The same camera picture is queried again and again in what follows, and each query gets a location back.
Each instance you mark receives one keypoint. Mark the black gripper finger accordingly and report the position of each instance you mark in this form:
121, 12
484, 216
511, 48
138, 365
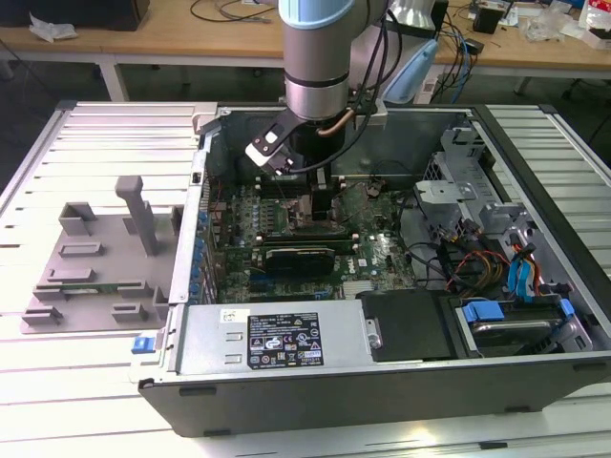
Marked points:
322, 205

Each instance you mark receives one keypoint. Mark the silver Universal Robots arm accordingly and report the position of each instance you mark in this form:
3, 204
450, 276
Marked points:
315, 57

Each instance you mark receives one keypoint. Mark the CPU socket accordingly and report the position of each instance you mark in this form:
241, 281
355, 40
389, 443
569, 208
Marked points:
298, 217

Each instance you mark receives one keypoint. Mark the installed green RAM sticks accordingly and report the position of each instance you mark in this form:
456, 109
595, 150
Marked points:
305, 237

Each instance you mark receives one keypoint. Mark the thin metal locking lever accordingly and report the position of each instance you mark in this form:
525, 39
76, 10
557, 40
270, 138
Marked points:
283, 192

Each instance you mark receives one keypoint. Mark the brown round board component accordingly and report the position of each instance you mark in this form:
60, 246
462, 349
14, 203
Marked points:
375, 188

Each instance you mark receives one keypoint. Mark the black graphics card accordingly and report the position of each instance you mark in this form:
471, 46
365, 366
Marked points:
301, 261

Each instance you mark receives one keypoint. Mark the green motherboard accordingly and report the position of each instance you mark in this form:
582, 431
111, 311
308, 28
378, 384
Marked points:
382, 224

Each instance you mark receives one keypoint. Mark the silver chipset heatsink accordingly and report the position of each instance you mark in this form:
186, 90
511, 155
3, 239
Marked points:
358, 288

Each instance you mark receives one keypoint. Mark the silver metal drive cage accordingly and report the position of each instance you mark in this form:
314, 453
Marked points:
444, 191

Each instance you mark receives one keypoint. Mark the white labelled tag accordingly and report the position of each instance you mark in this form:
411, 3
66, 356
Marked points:
428, 88

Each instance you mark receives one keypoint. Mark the black plastic shroud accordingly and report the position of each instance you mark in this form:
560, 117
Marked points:
406, 324

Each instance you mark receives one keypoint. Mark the wooden desk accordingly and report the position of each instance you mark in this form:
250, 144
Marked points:
191, 43

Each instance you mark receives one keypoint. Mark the silver power supply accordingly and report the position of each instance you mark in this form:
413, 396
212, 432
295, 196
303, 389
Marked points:
205, 343

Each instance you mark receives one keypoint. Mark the tall black box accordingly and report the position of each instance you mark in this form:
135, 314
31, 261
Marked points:
440, 14

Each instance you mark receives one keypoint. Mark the small black device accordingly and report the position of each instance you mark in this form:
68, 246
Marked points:
475, 46

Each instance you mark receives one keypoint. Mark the blue disk carrier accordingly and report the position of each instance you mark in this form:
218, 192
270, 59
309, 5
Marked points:
484, 312

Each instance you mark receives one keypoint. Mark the black open PC case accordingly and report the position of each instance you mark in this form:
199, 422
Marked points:
334, 401

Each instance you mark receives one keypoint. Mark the small black container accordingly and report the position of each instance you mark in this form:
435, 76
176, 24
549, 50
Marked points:
487, 21

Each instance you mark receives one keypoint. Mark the gray parts rack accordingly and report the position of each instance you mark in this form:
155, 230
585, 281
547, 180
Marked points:
110, 267

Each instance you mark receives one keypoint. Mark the blue case latch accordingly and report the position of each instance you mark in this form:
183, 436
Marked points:
142, 345

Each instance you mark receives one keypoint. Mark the silver hard disk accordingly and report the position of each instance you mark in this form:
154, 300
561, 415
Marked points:
515, 334

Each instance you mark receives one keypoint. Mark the clear plastic bags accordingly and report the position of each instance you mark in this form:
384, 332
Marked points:
549, 24

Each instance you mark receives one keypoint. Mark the crumpled white plastic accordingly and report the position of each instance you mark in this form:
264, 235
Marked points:
52, 26

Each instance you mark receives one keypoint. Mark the red and white bag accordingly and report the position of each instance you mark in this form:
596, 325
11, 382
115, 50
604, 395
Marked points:
596, 19

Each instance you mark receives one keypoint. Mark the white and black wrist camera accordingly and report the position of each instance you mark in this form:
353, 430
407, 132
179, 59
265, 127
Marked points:
267, 143

